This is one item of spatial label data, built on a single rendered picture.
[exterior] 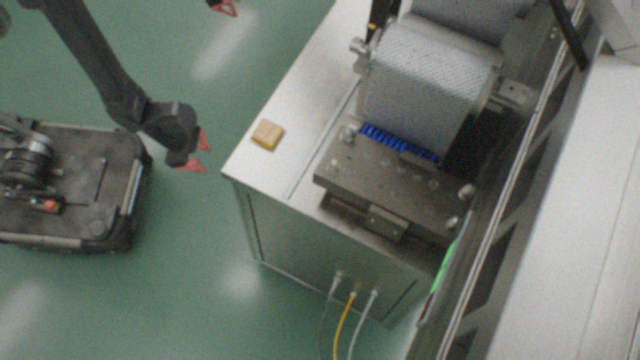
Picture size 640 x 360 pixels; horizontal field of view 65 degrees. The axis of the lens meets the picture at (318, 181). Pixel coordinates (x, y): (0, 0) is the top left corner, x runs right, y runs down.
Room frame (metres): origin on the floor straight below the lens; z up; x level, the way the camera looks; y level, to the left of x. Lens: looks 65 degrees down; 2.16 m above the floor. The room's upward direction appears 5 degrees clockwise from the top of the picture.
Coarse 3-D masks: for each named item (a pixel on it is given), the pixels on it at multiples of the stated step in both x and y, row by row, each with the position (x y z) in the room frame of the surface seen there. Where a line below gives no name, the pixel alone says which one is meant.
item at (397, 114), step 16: (368, 96) 0.72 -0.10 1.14; (384, 96) 0.70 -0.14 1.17; (400, 96) 0.69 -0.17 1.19; (368, 112) 0.71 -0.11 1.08; (384, 112) 0.70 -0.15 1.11; (400, 112) 0.68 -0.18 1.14; (416, 112) 0.67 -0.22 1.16; (432, 112) 0.66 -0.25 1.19; (384, 128) 0.69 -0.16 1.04; (400, 128) 0.68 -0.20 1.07; (416, 128) 0.66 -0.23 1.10; (432, 128) 0.65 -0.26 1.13; (448, 128) 0.64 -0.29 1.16; (416, 144) 0.66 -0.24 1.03; (432, 144) 0.64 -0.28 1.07; (448, 144) 0.63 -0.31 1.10
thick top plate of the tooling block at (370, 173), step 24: (336, 144) 0.64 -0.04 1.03; (360, 144) 0.65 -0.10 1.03; (384, 144) 0.65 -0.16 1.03; (360, 168) 0.58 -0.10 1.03; (384, 168) 0.58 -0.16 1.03; (408, 168) 0.59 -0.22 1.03; (336, 192) 0.53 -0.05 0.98; (360, 192) 0.51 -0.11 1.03; (384, 192) 0.52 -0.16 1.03; (408, 192) 0.52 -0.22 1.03; (432, 192) 0.53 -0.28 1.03; (456, 192) 0.53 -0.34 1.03; (408, 216) 0.46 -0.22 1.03; (432, 216) 0.47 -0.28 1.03; (432, 240) 0.42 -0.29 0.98
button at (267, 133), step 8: (264, 120) 0.76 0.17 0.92; (256, 128) 0.73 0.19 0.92; (264, 128) 0.73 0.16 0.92; (272, 128) 0.74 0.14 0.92; (280, 128) 0.74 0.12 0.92; (256, 136) 0.71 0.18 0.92; (264, 136) 0.71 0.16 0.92; (272, 136) 0.71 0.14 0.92; (280, 136) 0.72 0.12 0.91; (264, 144) 0.69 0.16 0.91; (272, 144) 0.69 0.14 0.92
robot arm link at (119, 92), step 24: (24, 0) 0.51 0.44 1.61; (48, 0) 0.52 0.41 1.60; (72, 0) 0.55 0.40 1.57; (72, 24) 0.54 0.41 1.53; (96, 24) 0.57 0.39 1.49; (72, 48) 0.54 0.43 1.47; (96, 48) 0.54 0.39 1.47; (96, 72) 0.54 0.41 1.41; (120, 72) 0.56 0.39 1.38; (120, 96) 0.53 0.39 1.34; (144, 96) 0.58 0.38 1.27
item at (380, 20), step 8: (376, 0) 1.07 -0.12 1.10; (384, 0) 1.07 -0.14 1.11; (392, 0) 1.13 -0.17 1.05; (400, 0) 1.19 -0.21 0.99; (376, 8) 1.07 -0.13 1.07; (384, 8) 1.06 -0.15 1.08; (392, 8) 1.20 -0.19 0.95; (400, 8) 1.20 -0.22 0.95; (376, 16) 1.07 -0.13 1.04; (384, 16) 1.06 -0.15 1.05; (392, 16) 1.19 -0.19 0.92; (376, 24) 1.07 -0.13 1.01; (384, 24) 1.07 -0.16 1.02; (368, 32) 1.08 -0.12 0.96; (368, 40) 1.07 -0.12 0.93
